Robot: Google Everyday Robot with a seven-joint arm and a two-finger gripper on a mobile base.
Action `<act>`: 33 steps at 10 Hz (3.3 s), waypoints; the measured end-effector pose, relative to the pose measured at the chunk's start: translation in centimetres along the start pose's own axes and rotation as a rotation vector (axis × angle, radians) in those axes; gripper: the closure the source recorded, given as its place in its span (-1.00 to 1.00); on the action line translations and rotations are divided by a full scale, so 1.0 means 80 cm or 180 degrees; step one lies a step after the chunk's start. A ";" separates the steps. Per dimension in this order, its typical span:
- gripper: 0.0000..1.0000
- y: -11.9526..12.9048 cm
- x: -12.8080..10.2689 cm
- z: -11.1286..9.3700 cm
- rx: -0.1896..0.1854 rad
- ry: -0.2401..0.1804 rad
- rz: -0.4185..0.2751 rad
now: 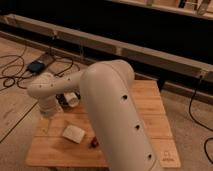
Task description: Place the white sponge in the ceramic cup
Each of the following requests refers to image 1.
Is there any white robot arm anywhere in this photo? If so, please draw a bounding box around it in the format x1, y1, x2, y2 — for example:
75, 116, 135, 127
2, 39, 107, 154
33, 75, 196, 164
27, 60, 164, 171

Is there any black bowl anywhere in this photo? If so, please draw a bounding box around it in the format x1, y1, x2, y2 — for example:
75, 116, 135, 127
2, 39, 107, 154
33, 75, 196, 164
55, 92, 81, 108

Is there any brown oblong object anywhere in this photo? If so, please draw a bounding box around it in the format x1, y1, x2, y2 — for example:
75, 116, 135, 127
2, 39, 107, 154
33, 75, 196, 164
90, 137, 99, 148

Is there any blue power adapter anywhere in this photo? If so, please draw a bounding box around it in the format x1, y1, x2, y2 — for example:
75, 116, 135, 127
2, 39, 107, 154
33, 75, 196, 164
27, 61, 45, 73

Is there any wooden table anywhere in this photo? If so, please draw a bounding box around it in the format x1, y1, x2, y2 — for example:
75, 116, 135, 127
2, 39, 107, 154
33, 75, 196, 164
26, 80, 181, 168

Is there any metal frame rail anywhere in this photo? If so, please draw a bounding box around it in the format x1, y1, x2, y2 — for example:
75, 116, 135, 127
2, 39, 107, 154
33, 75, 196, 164
0, 14, 213, 83

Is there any black floor cable left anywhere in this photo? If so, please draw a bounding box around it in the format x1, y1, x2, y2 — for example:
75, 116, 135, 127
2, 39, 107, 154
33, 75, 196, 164
0, 44, 81, 90

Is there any black cable right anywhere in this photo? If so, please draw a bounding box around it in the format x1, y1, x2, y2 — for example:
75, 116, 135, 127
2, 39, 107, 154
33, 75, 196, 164
188, 75, 213, 166

